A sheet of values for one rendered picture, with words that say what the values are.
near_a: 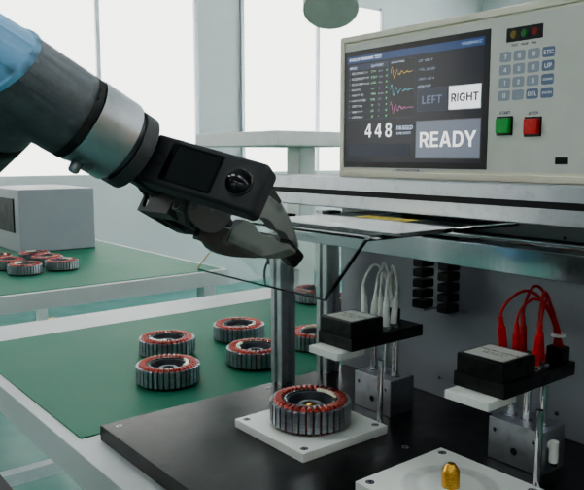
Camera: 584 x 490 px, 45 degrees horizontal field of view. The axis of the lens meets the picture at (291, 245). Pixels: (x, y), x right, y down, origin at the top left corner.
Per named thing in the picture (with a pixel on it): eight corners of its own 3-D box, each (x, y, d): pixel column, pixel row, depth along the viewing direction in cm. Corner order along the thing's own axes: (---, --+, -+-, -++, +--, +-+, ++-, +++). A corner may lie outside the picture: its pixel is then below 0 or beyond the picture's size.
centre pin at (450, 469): (452, 491, 76) (452, 468, 76) (437, 485, 78) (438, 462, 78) (463, 486, 78) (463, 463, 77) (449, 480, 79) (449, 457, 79)
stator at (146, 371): (132, 393, 117) (132, 371, 117) (139, 372, 129) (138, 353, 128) (199, 390, 119) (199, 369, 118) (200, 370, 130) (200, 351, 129)
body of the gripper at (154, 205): (212, 173, 74) (117, 111, 66) (259, 174, 67) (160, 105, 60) (181, 238, 72) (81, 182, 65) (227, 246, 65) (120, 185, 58)
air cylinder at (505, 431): (540, 477, 82) (542, 433, 82) (487, 456, 88) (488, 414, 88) (563, 466, 86) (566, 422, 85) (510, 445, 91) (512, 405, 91)
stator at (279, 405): (304, 444, 89) (304, 416, 88) (254, 418, 98) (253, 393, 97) (367, 424, 96) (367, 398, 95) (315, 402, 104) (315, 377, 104)
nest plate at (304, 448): (302, 463, 86) (302, 453, 86) (234, 427, 98) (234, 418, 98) (387, 433, 96) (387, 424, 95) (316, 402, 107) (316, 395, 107)
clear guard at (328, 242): (324, 301, 68) (325, 240, 67) (196, 270, 87) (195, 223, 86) (518, 268, 88) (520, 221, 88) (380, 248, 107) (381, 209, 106)
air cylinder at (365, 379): (390, 417, 101) (390, 381, 101) (354, 403, 107) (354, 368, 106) (413, 409, 104) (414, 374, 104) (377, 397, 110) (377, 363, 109)
